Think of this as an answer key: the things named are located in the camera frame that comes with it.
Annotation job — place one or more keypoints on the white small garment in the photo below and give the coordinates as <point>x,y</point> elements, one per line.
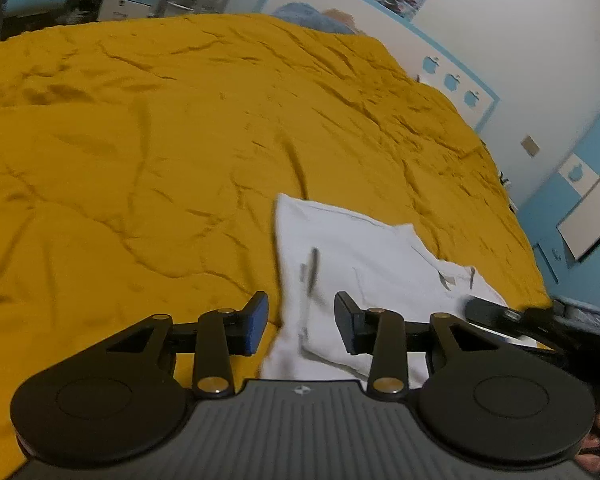
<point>360,255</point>

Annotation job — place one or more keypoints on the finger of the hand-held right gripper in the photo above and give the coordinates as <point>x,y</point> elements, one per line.
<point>490,314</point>

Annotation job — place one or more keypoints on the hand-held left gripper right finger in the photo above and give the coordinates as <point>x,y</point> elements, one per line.
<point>344,321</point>

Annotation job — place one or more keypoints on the blue pillow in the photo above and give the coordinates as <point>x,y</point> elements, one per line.
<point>307,16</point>

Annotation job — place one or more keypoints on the wall socket plate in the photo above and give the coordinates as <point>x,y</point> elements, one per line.
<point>530,145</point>

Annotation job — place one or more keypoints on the blue and white cabinet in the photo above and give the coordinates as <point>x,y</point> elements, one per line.
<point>575,210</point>

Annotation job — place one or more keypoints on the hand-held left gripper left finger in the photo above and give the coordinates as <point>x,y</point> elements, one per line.
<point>258,319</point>

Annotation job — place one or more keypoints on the yellow bed blanket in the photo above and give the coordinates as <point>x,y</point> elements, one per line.
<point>145,160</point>

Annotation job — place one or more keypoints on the white headboard with blue trim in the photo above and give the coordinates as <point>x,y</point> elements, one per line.
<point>445,67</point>

